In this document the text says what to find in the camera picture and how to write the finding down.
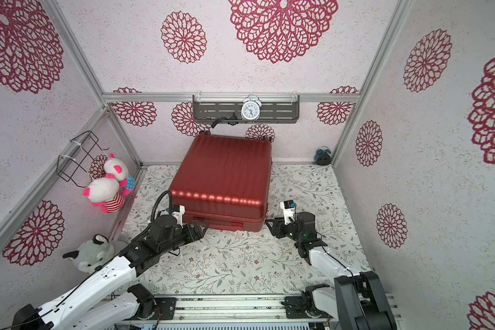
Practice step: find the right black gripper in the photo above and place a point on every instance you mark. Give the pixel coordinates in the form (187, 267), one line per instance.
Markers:
(281, 227)

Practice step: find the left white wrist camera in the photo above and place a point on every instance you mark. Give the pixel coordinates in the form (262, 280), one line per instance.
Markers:
(177, 211)

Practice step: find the small teal black device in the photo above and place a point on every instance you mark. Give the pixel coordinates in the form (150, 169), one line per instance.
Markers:
(323, 156)

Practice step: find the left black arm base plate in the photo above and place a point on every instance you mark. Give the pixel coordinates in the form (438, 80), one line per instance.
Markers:
(164, 309)

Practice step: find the grey husky plush toy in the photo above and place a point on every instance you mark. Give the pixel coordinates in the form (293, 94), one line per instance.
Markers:
(91, 255)

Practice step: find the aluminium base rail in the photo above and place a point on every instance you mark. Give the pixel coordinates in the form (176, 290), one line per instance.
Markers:
(228, 312)

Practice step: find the lower white pink plush toy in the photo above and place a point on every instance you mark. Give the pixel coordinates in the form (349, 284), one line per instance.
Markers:
(104, 192)

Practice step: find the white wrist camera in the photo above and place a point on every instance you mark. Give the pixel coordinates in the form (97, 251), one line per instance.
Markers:
(288, 208)
(177, 211)

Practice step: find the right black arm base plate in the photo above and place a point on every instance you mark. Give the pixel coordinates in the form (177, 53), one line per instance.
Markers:
(302, 307)

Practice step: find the upper white pink plush toy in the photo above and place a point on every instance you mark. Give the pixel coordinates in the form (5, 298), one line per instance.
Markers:
(116, 169)

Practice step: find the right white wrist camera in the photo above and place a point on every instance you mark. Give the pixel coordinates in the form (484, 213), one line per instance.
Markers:
(288, 208)

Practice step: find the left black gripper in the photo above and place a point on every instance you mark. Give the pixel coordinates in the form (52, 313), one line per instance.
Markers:
(196, 229)

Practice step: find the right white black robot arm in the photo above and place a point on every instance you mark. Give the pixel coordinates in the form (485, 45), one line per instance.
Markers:
(354, 300)

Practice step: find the red hard-shell suitcase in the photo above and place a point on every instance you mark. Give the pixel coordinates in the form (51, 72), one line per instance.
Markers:
(224, 181)

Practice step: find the black wire wall basket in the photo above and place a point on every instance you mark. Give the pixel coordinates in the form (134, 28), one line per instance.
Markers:
(86, 161)

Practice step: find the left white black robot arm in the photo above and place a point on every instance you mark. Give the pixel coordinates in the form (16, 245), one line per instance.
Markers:
(80, 307)

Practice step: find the grey metal wall shelf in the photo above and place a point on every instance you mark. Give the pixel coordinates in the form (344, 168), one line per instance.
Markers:
(217, 110)

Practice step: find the floral patterned table mat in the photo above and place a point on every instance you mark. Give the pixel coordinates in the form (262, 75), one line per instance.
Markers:
(226, 262)

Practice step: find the white alarm clock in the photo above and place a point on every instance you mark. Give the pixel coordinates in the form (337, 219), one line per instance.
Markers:
(251, 108)

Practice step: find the white pink plush toy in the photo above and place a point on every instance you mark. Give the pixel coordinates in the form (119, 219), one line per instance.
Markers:
(104, 192)
(116, 169)

